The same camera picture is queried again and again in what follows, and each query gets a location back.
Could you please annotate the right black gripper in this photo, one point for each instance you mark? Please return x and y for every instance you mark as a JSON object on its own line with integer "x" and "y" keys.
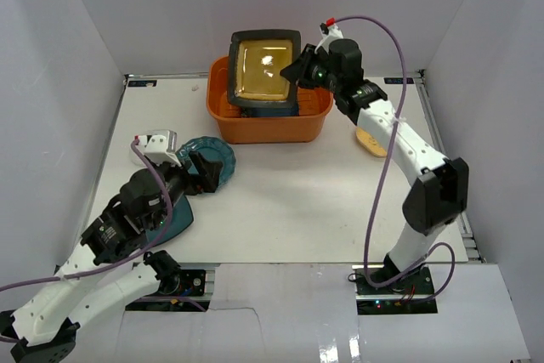
{"x": 299, "y": 70}

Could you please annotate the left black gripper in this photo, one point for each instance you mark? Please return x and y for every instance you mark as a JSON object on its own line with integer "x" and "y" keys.
{"x": 194, "y": 176}

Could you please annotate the teal scalloped round plate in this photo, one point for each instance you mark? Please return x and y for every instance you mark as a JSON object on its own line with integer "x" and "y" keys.
{"x": 213, "y": 150}

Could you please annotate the black amber square plate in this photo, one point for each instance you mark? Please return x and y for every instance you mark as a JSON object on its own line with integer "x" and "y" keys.
{"x": 255, "y": 61}

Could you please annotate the teal square plate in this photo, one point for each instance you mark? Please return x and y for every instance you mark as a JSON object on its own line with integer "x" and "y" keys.
{"x": 181, "y": 220}

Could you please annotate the blue leaf-shaped dish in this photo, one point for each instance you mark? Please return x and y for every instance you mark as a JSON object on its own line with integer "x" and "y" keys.
{"x": 269, "y": 112}

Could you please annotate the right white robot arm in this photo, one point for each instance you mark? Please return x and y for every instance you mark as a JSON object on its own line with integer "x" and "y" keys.
{"x": 438, "y": 185}

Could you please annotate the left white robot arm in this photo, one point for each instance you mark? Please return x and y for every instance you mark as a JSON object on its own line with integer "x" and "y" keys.
{"x": 113, "y": 264}

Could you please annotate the orange plastic bin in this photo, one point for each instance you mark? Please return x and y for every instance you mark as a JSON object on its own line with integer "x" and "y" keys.
{"x": 234, "y": 128}

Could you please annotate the right blue corner label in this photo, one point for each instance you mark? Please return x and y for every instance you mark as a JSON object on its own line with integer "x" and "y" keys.
{"x": 397, "y": 80}

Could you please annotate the blue corner label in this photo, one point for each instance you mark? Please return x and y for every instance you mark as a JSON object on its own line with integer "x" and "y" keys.
{"x": 141, "y": 83}
{"x": 397, "y": 80}

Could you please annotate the small yellow square dish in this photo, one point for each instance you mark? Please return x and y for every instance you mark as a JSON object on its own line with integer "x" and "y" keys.
{"x": 369, "y": 143}

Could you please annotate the left blue corner label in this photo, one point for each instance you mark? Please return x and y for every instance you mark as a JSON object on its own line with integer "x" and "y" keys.
{"x": 141, "y": 83}

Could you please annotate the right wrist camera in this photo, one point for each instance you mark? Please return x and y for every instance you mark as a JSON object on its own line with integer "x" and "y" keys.
{"x": 330, "y": 32}

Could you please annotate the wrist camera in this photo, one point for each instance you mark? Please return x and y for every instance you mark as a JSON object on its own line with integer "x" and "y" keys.
{"x": 330, "y": 32}
{"x": 159, "y": 146}

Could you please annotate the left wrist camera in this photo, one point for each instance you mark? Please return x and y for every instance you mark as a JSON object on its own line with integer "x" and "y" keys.
{"x": 159, "y": 146}

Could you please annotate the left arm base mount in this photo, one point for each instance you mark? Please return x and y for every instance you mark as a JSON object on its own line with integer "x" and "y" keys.
{"x": 185, "y": 292}

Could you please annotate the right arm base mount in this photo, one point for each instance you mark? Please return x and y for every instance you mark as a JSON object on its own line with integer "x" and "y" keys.
{"x": 411, "y": 296}

